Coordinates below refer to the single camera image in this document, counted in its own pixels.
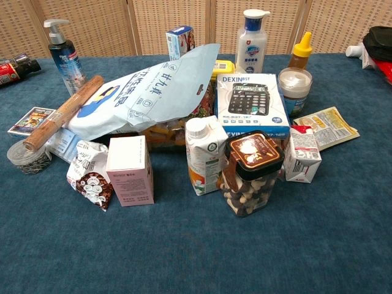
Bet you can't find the white hand soap bottle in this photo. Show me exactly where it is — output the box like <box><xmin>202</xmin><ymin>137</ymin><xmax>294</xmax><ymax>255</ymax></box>
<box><xmin>235</xmin><ymin>9</ymin><xmax>271</xmax><ymax>75</ymax></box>

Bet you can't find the honey squeeze bottle yellow cap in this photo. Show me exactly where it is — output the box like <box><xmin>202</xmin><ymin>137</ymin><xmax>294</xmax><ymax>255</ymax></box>
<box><xmin>287</xmin><ymin>31</ymin><xmax>313</xmax><ymax>69</ymax></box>

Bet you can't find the dark blue pump bottle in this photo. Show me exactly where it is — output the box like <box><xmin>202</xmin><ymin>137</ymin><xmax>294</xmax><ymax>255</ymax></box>
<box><xmin>43</xmin><ymin>18</ymin><xmax>88</xmax><ymax>97</ymax></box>

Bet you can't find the dark soy sauce bottle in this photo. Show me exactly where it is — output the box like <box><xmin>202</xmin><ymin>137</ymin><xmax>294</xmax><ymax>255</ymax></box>
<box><xmin>0</xmin><ymin>53</ymin><xmax>42</xmax><ymax>88</ymax></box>

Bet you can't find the white drink carton screw cap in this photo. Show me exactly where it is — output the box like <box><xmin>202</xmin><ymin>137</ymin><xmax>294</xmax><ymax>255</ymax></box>
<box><xmin>184</xmin><ymin>115</ymin><xmax>229</xmax><ymax>197</ymax></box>

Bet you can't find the clear bag of colourful snacks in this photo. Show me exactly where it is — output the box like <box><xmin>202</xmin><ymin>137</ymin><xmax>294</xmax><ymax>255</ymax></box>
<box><xmin>134</xmin><ymin>81</ymin><xmax>219</xmax><ymax>153</ymax></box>

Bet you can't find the cookie jar brown lid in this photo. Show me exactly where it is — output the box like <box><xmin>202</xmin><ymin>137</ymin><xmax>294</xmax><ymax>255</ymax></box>
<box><xmin>216</xmin><ymin>130</ymin><xmax>285</xmax><ymax>218</ymax></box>

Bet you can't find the pink white cardboard box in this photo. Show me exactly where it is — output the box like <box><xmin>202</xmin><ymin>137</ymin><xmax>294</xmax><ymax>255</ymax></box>
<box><xmin>105</xmin><ymin>135</ymin><xmax>155</xmax><ymax>208</ymax></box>

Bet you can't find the light blue printed plastic bag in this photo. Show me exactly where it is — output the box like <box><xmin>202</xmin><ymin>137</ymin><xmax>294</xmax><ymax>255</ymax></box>
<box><xmin>66</xmin><ymin>43</ymin><xmax>221</xmax><ymax>141</ymax></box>

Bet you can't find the blue calculator box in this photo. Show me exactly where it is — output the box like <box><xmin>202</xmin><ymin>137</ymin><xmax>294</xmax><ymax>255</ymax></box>
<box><xmin>213</xmin><ymin>72</ymin><xmax>291</xmax><ymax>142</ymax></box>

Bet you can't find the yellow tape measure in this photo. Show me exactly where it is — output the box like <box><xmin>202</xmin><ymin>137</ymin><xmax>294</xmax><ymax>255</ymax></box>
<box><xmin>211</xmin><ymin>59</ymin><xmax>236</xmax><ymax>83</ymax></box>

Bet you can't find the blue table cloth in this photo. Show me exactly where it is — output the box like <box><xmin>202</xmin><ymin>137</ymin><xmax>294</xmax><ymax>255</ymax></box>
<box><xmin>0</xmin><ymin>52</ymin><xmax>392</xmax><ymax>294</ymax></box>

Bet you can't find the small white red milk carton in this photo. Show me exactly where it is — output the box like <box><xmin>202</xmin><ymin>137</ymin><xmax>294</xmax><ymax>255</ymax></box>
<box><xmin>283</xmin><ymin>125</ymin><xmax>323</xmax><ymax>184</ymax></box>

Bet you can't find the small blue white carton box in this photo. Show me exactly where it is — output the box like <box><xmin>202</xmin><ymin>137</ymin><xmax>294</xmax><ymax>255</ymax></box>
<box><xmin>165</xmin><ymin>25</ymin><xmax>196</xmax><ymax>62</ymax></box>

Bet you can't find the coffee bean snack bag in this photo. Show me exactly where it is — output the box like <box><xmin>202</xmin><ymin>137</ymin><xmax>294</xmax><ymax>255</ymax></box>
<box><xmin>66</xmin><ymin>140</ymin><xmax>115</xmax><ymax>212</ymax></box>

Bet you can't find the clear lidded jar blue label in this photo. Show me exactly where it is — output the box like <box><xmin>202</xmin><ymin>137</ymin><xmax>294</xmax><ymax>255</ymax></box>
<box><xmin>277</xmin><ymin>67</ymin><xmax>313</xmax><ymax>118</ymax></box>

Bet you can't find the woven folding screen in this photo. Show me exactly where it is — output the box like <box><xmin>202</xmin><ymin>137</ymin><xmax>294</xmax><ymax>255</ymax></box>
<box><xmin>0</xmin><ymin>0</ymin><xmax>392</xmax><ymax>60</ymax></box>

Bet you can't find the white blue flat packet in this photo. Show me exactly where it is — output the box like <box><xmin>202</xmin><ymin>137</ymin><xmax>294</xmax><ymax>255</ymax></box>
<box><xmin>44</xmin><ymin>126</ymin><xmax>81</xmax><ymax>165</ymax></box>

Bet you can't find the yellow printed flat sachet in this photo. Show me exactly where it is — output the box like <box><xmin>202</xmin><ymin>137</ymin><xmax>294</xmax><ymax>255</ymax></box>
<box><xmin>293</xmin><ymin>106</ymin><xmax>361</xmax><ymax>151</ymax></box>

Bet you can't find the wooden rolling pin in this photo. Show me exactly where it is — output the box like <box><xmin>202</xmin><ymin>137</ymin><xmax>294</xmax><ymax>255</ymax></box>
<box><xmin>23</xmin><ymin>75</ymin><xmax>105</xmax><ymax>152</ymax></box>

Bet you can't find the clear jar of clips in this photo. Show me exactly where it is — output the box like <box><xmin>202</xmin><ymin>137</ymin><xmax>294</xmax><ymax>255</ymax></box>
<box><xmin>6</xmin><ymin>140</ymin><xmax>53</xmax><ymax>175</ymax></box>

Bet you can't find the playing card box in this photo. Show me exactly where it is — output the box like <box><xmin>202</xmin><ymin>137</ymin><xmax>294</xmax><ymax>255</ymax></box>
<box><xmin>7</xmin><ymin>107</ymin><xmax>56</xmax><ymax>137</ymax></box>

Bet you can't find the white tube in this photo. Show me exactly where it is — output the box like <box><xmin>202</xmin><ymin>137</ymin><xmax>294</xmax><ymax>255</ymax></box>
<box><xmin>345</xmin><ymin>44</ymin><xmax>366</xmax><ymax>58</ymax></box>

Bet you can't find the red package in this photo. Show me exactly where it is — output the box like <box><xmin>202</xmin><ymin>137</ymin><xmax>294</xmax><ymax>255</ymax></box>
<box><xmin>371</xmin><ymin>58</ymin><xmax>392</xmax><ymax>86</ymax></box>

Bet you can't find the black bag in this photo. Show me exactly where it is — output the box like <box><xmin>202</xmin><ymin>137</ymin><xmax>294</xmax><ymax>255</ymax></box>
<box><xmin>362</xmin><ymin>26</ymin><xmax>392</xmax><ymax>62</ymax></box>

